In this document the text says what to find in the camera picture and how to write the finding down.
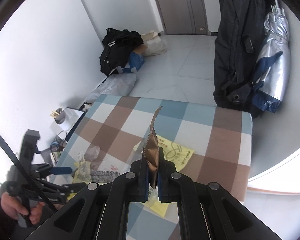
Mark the blue box on floor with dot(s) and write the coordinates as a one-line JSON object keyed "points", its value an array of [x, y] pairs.
{"points": [[135, 62]]}

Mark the grey pen holder cup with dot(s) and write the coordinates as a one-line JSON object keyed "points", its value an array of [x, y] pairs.
{"points": [[59, 115]]}

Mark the grey entrance door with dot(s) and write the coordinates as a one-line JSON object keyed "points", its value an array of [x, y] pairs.
{"points": [[183, 17]]}

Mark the yellow plastic bag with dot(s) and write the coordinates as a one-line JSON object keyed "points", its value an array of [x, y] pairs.
{"points": [[173, 152]]}

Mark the black hanging backpack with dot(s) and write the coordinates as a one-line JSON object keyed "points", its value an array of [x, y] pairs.
{"points": [[237, 46]]}

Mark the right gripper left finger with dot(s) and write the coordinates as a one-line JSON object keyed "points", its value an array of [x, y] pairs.
{"points": [[98, 211]]}

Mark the silver blue folded umbrella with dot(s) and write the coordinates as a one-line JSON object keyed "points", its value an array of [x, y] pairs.
{"points": [[272, 68]]}

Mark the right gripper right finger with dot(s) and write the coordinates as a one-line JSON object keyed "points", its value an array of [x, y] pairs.
{"points": [[207, 211]]}

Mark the black clothes pile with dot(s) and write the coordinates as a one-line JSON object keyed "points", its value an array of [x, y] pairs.
{"points": [[117, 47]]}

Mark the checkered tablecloth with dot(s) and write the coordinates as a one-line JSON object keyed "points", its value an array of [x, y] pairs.
{"points": [[220, 137]]}

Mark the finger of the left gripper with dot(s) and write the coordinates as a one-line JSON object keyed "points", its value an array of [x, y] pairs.
{"points": [[61, 192], [60, 170]]}

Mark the beige paper bag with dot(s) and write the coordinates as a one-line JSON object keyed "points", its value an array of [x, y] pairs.
{"points": [[154, 44]]}

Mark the brown love tasty packet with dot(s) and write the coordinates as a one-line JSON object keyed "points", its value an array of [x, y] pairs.
{"points": [[150, 152]]}

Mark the person's left hand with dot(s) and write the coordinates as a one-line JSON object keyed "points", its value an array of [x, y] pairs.
{"points": [[13, 207]]}

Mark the dark blue notebook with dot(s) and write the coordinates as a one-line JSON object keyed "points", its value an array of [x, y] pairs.
{"points": [[75, 115]]}

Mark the clear plastic bag on floor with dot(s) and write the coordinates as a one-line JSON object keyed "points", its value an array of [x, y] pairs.
{"points": [[120, 84]]}

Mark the yellow printed wrapper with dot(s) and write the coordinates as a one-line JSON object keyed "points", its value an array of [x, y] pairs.
{"points": [[91, 166]]}

